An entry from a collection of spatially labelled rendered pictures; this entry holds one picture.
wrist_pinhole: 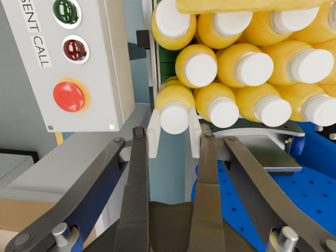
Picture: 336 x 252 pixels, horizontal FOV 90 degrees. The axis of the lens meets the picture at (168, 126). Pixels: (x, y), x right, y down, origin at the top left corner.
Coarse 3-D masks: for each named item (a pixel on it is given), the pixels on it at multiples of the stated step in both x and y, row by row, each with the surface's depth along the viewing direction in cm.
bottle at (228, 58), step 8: (224, 48) 27; (232, 48) 24; (240, 48) 23; (248, 48) 22; (256, 48) 22; (216, 56) 28; (224, 56) 25; (232, 56) 23; (240, 56) 22; (224, 64) 24; (232, 64) 23; (224, 72) 24; (232, 72) 23; (224, 80) 26; (232, 80) 24
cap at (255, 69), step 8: (248, 56) 20; (256, 56) 20; (264, 56) 20; (240, 64) 21; (248, 64) 20; (256, 64) 20; (264, 64) 20; (272, 64) 20; (240, 72) 21; (248, 72) 21; (256, 72) 21; (264, 72) 20; (240, 80) 22; (248, 80) 21; (256, 80) 21; (264, 80) 21
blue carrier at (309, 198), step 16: (224, 176) 33; (272, 176) 32; (288, 176) 32; (304, 176) 32; (320, 176) 32; (192, 192) 30; (224, 192) 29; (288, 192) 29; (304, 192) 28; (320, 192) 28; (224, 208) 26; (240, 208) 26; (304, 208) 26; (320, 208) 26; (240, 224) 24; (320, 224) 23; (256, 240) 22
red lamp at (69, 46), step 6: (66, 42) 17; (72, 42) 17; (78, 42) 17; (66, 48) 17; (72, 48) 17; (78, 48) 17; (84, 48) 18; (66, 54) 18; (72, 54) 18; (78, 54) 18; (84, 54) 18; (78, 60) 18
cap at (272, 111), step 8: (264, 104) 23; (272, 104) 22; (280, 104) 22; (288, 104) 22; (256, 112) 24; (264, 112) 22; (272, 112) 22; (280, 112) 22; (288, 112) 22; (264, 120) 23; (272, 120) 23; (280, 120) 23
